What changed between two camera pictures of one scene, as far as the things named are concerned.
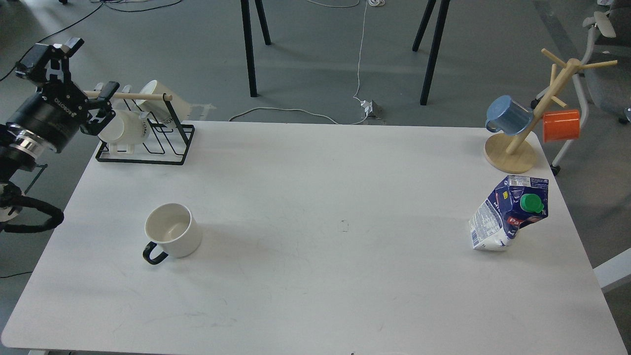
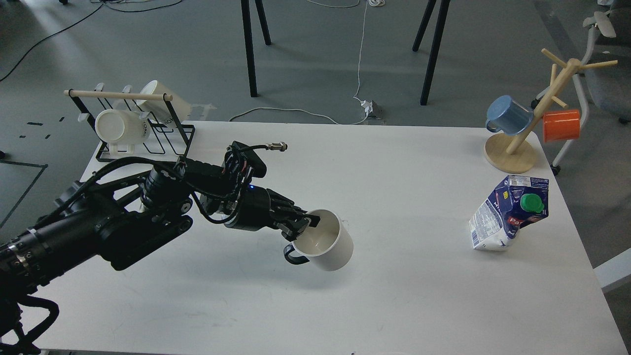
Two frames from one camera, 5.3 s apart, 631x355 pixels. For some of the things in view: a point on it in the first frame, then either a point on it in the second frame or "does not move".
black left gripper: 57,114 to 254,214
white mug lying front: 122,129 does not move
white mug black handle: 174,231 to 329,246
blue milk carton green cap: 517,200 does not move
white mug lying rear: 179,106 does not move
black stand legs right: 443,9 does not move
